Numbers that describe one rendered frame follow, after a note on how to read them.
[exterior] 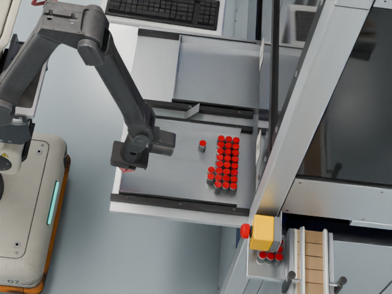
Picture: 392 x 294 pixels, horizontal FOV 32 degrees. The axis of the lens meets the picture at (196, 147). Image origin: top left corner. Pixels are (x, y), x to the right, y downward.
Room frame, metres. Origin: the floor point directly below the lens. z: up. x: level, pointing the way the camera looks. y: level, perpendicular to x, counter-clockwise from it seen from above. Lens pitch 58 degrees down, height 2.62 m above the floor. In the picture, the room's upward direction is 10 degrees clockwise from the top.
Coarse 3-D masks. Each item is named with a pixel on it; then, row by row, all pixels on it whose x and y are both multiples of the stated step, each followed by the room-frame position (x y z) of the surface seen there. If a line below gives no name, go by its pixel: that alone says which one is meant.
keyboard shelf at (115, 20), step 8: (104, 0) 1.67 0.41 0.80; (224, 0) 1.77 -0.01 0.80; (104, 8) 1.63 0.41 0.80; (224, 8) 1.73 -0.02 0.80; (112, 16) 1.60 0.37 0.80; (224, 16) 1.70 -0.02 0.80; (128, 24) 1.59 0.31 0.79; (136, 24) 1.59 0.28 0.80; (144, 24) 1.59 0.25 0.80; (152, 24) 1.60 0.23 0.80; (160, 24) 1.60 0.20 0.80; (168, 24) 1.61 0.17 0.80; (200, 32) 1.60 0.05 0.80; (208, 32) 1.61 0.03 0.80; (216, 32) 1.61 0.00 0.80
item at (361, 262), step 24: (240, 0) 2.29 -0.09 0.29; (240, 24) 2.08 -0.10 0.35; (336, 240) 0.85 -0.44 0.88; (360, 240) 0.86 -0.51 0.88; (384, 240) 0.88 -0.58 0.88; (336, 264) 0.85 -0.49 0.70; (360, 264) 0.86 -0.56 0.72; (384, 264) 0.86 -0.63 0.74; (264, 288) 0.84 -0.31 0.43; (360, 288) 0.86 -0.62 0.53; (384, 288) 0.87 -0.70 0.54
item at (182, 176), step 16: (160, 128) 1.12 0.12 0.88; (176, 128) 1.13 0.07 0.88; (192, 128) 1.14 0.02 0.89; (208, 128) 1.14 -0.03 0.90; (224, 128) 1.14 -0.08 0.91; (240, 128) 1.15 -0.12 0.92; (176, 144) 1.07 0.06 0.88; (192, 144) 1.08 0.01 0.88; (208, 144) 1.09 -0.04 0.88; (160, 160) 1.01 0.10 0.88; (176, 160) 1.02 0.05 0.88; (192, 160) 1.03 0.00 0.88; (208, 160) 1.04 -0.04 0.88; (128, 176) 0.94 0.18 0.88; (144, 176) 0.95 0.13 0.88; (160, 176) 0.96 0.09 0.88; (176, 176) 0.96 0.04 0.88; (192, 176) 0.97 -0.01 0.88; (128, 192) 0.87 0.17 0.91; (144, 192) 0.88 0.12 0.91; (160, 192) 0.90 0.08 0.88; (176, 192) 0.91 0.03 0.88; (192, 192) 0.92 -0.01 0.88; (208, 192) 0.93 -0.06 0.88
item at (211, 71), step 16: (192, 48) 1.45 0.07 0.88; (208, 48) 1.47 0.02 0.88; (224, 48) 1.48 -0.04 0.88; (240, 48) 1.49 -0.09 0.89; (256, 48) 1.49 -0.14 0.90; (176, 64) 1.35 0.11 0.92; (192, 64) 1.39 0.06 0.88; (208, 64) 1.40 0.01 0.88; (224, 64) 1.41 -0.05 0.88; (240, 64) 1.42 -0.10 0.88; (256, 64) 1.44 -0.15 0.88; (176, 80) 1.31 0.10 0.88; (192, 80) 1.32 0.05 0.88; (208, 80) 1.33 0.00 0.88; (224, 80) 1.34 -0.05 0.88; (240, 80) 1.36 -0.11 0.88; (256, 80) 1.37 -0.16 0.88; (176, 96) 1.25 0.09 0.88; (192, 96) 1.26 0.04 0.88; (208, 96) 1.27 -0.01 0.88; (224, 96) 1.28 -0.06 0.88; (240, 96) 1.29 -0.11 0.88; (256, 96) 1.30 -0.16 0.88; (256, 112) 1.24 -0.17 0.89
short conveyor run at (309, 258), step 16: (288, 240) 0.80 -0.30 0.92; (304, 240) 0.81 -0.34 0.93; (320, 240) 0.82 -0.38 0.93; (288, 256) 0.76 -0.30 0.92; (304, 256) 0.76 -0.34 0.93; (320, 256) 0.77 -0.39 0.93; (288, 272) 0.68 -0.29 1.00; (304, 272) 0.70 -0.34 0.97; (320, 272) 0.72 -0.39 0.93; (288, 288) 0.66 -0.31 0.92; (304, 288) 0.65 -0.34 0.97; (320, 288) 0.68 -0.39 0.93; (336, 288) 0.68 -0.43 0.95
